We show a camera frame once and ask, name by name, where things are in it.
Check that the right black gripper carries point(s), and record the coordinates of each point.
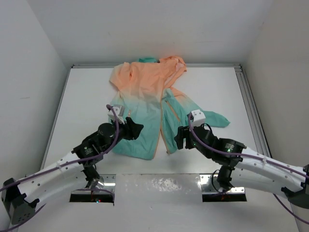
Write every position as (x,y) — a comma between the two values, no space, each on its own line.
(182,133)

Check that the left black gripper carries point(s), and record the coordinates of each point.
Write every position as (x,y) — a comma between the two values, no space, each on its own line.
(132,129)

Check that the orange and teal jacket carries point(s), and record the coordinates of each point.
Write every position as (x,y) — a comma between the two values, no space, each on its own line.
(146,92)

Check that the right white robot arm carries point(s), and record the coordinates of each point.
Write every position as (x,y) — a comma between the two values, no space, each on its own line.
(244,167)

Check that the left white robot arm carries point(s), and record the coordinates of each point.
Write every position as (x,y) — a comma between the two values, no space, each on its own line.
(25,197)

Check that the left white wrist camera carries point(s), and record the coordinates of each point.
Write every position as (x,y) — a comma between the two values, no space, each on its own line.
(117,112)

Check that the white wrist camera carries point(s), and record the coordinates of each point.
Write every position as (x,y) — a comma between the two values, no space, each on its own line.
(117,112)
(198,118)

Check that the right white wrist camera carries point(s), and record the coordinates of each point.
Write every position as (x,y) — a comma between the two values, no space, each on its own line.
(198,118)

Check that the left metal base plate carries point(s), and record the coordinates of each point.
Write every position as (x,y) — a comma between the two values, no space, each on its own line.
(100,190)

